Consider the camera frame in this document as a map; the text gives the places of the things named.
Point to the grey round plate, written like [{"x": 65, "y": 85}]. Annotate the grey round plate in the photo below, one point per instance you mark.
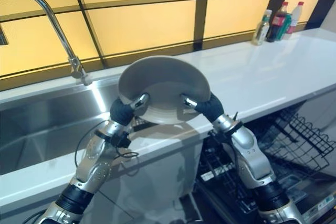
[{"x": 164, "y": 87}]

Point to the clear oil bottle white cap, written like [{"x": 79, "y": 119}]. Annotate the clear oil bottle white cap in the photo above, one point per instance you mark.
[{"x": 261, "y": 31}]

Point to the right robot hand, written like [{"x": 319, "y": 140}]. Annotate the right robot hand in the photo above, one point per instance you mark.
[{"x": 210, "y": 107}]

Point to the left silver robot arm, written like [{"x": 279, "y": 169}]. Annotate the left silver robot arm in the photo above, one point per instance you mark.
[{"x": 86, "y": 166}]

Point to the dark soy sauce bottle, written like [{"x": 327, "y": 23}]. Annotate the dark soy sauce bottle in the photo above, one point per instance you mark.
[{"x": 276, "y": 23}]

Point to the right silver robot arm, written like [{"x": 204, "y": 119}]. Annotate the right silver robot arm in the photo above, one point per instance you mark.
[{"x": 258, "y": 171}]

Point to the white bottle red cap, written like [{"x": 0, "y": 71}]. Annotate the white bottle red cap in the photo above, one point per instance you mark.
[{"x": 294, "y": 18}]

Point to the green labelled bottle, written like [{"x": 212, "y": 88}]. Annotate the green labelled bottle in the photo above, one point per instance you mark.
[{"x": 285, "y": 27}]

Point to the stainless steel sink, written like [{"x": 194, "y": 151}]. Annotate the stainless steel sink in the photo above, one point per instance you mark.
[{"x": 50, "y": 127}]

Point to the chrome gooseneck faucet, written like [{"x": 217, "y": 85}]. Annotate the chrome gooseneck faucet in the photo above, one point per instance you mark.
[{"x": 56, "y": 27}]

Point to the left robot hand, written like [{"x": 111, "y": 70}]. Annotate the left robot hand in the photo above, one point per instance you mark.
[{"x": 121, "y": 113}]

